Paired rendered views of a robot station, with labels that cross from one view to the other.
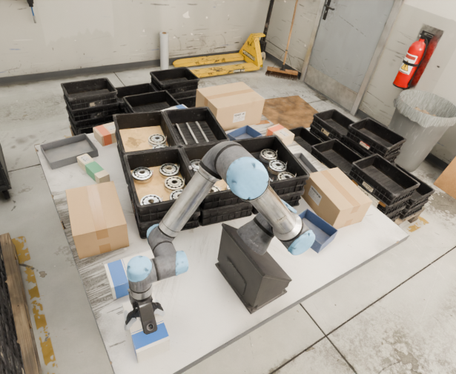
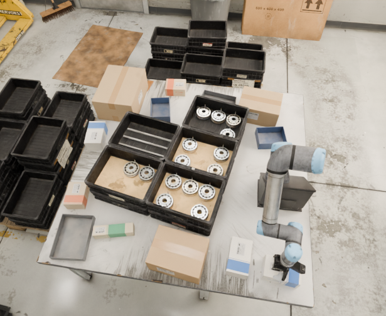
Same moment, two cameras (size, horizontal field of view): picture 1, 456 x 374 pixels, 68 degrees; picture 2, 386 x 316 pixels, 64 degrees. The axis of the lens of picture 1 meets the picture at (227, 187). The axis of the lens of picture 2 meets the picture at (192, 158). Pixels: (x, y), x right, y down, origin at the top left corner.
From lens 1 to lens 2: 1.17 m
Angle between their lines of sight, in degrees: 31
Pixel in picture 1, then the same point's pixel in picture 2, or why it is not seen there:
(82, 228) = (195, 268)
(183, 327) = not seen: hidden behind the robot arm
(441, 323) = (319, 120)
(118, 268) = (235, 263)
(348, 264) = (301, 140)
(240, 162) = (317, 158)
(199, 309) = not seen: hidden behind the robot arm
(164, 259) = (295, 234)
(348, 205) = (278, 107)
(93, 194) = (164, 244)
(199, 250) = (240, 207)
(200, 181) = (280, 181)
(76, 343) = not seen: outside the picture
